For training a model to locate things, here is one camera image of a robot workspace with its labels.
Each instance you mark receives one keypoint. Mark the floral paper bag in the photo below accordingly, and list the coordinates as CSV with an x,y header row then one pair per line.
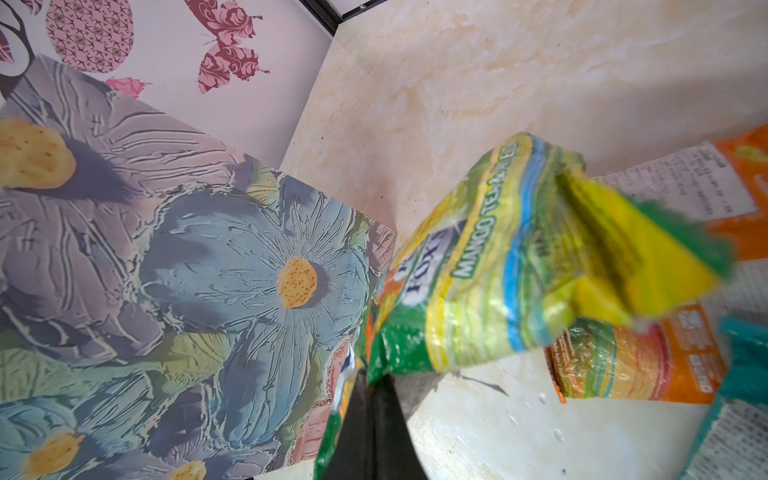
x,y
171,308

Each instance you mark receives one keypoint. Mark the orange snack bag with label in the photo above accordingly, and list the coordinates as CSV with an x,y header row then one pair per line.
x,y
680,358

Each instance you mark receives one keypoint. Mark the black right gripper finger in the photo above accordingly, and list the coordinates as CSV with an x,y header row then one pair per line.
x,y
371,440

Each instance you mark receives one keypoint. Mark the teal snack bag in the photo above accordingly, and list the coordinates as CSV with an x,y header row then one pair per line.
x,y
732,440

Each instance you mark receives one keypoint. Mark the green Fox's mango tea bag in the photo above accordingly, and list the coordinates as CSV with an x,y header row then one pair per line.
x,y
525,245

